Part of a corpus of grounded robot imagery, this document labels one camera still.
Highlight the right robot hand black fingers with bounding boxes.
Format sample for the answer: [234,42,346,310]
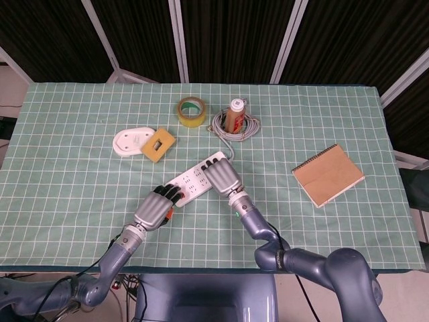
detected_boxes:
[200,159,244,199]

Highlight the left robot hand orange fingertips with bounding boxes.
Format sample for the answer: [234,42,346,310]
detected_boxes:
[133,183,185,232]

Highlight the white power strip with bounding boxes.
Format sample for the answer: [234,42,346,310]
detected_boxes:
[164,150,229,208]

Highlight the brown bottle white cap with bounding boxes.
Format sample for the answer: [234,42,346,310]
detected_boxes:
[225,98,245,135]

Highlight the yellow sponge block with hole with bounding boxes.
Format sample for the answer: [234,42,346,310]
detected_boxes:
[141,127,177,164]

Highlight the yellow tape roll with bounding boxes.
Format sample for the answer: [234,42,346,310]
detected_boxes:
[176,96,207,129]

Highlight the green checked tablecloth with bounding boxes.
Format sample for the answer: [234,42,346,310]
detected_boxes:
[0,82,428,272]

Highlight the white oval plastic base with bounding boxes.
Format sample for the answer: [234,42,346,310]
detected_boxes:
[112,125,157,158]

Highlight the blue robot torso base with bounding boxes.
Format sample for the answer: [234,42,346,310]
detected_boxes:
[133,273,279,322]

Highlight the brown spiral notebook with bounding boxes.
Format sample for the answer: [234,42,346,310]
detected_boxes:
[291,144,366,209]

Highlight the dark folding screen white frames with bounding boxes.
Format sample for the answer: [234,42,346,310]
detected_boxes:
[0,0,429,158]

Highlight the white metal rack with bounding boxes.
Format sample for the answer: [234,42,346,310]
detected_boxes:
[394,150,429,170]

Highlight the grey cable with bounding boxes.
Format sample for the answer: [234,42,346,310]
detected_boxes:
[207,109,261,160]

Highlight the tangled floor cables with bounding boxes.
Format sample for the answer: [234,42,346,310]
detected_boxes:
[0,273,141,322]

